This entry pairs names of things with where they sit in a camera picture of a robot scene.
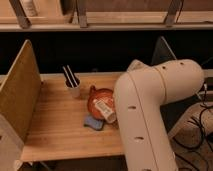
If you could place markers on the left wooden divider panel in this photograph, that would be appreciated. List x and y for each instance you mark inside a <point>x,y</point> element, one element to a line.
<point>19,92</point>

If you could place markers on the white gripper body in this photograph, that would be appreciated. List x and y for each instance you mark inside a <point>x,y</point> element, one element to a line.
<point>104,109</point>

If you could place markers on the right dark divider panel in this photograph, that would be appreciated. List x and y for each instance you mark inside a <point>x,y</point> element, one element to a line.
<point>162,52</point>

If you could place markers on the black chopstick left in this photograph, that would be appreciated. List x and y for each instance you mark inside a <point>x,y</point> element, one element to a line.
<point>67,75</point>

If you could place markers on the small brown figurine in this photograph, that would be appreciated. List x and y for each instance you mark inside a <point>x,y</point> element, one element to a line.
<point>92,89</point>

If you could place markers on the wooden shelf frame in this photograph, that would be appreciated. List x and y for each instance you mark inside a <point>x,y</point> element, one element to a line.
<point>107,15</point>

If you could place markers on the white bottle on shelf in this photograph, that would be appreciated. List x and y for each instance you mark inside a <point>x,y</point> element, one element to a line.
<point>30,8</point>

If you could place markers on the black chopstick right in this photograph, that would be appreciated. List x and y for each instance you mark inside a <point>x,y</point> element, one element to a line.
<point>74,80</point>

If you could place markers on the orange ceramic bowl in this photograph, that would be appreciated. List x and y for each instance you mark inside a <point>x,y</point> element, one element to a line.
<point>95,95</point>

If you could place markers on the white cup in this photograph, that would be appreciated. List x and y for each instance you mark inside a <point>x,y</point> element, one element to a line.
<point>75,91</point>

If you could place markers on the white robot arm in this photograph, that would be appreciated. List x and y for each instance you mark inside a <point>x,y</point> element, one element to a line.
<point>138,95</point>

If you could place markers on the black chopstick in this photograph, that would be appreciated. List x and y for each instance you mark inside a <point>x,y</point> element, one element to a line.
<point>74,80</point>
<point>67,75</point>

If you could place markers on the blue sponge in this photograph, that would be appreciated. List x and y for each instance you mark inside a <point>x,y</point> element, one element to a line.
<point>91,122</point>

